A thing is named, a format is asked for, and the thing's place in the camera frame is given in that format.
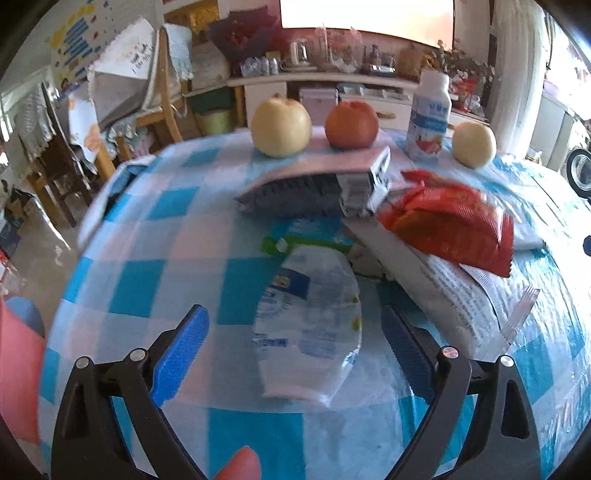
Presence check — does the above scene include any wooden chair with cloth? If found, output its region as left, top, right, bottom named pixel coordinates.
left=139, top=23, right=197, bottom=144

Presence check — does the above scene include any green waste bin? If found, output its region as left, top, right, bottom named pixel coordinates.
left=196, top=110, right=236, bottom=137

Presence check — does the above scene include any pink plastic cup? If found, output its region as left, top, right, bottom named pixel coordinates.
left=0, top=295, right=46, bottom=446

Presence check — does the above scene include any red snack bag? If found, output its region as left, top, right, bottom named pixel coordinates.
left=376, top=170, right=515, bottom=278

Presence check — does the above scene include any red apple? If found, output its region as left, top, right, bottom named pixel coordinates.
left=324, top=100, right=379, bottom=149

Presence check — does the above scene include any white curtain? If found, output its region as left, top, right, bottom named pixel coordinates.
left=492, top=0, right=550, bottom=153

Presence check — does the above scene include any pink storage box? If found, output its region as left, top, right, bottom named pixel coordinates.
left=299, top=88, right=338, bottom=126

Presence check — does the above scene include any white printed plastic bag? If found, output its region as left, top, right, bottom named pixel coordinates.
left=344, top=217, right=541, bottom=361

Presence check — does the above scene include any white yogurt bottle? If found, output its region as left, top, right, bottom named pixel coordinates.
left=405, top=70, right=452, bottom=161

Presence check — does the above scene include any person's left hand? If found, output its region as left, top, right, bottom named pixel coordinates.
left=217, top=445, right=262, bottom=480

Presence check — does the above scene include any white television cabinet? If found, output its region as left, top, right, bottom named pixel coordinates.
left=228, top=69, right=490, bottom=134

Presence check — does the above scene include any small yellow pear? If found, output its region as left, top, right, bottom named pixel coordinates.
left=451, top=121, right=498, bottom=169

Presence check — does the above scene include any blue plastic stool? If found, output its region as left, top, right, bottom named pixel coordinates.
left=4, top=296, right=45, bottom=335

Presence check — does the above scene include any blue white checkered tablecloth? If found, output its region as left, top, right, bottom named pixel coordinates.
left=37, top=127, right=591, bottom=480

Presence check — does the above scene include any clear electric kettle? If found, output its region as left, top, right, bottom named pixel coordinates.
left=288, top=39, right=311, bottom=68

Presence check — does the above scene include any large yellow pear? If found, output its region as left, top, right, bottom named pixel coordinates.
left=250, top=93, right=312, bottom=158

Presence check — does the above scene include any green wrapper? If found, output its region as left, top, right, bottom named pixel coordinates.
left=261, top=235, right=356, bottom=259

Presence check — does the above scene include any dark wrapped flower bouquet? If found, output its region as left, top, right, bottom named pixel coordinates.
left=209, top=10, right=280, bottom=65

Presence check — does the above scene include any small white drink carton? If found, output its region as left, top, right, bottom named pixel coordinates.
left=338, top=150, right=393, bottom=217

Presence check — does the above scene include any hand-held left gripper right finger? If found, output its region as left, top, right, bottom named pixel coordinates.
left=381, top=304, right=542, bottom=480

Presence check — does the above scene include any wall poster with blue strips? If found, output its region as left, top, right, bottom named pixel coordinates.
left=46, top=0, right=116, bottom=84

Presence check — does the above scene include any bright rectangular screen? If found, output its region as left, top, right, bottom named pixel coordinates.
left=279, top=0, right=455, bottom=47

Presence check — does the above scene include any dark wooden chair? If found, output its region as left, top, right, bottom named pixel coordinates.
left=18, top=83, right=93, bottom=227

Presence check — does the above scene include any dining table with cloth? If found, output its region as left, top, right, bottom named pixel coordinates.
left=65, top=85, right=116, bottom=181

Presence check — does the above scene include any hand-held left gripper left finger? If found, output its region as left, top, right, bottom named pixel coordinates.
left=52, top=304, right=211, bottom=480

